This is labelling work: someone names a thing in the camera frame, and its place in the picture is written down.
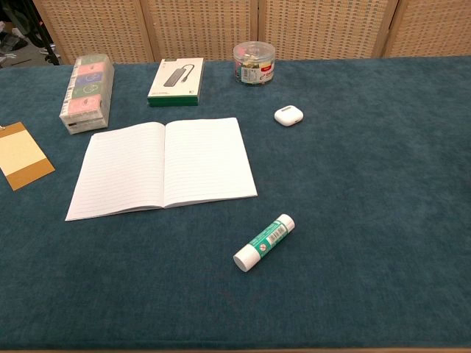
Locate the brown and cream paper bookmark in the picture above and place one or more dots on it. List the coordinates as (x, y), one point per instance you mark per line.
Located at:
(22, 154)

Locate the wrapped pack of tissue packets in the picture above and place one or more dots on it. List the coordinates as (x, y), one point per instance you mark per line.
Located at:
(88, 92)

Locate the white earbuds case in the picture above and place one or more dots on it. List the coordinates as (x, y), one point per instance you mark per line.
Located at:
(289, 115)

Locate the teal tablecloth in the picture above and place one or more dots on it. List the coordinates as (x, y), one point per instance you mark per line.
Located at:
(349, 202)

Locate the black tripod stand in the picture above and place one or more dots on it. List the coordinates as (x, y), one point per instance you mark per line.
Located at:
(48, 40)

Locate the white green USB hub box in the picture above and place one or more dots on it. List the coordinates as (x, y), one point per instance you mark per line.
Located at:
(176, 81)

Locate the clear jar of binder clips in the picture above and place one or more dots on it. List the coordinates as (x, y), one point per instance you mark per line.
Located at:
(254, 66)

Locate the white green glue stick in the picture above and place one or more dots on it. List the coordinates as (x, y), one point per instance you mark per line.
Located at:
(263, 244)

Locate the wicker folding screen panel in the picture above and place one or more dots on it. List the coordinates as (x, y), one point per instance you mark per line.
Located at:
(202, 25)
(95, 29)
(430, 25)
(324, 25)

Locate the open lined white notebook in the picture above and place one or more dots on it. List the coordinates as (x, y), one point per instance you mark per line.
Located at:
(162, 165)

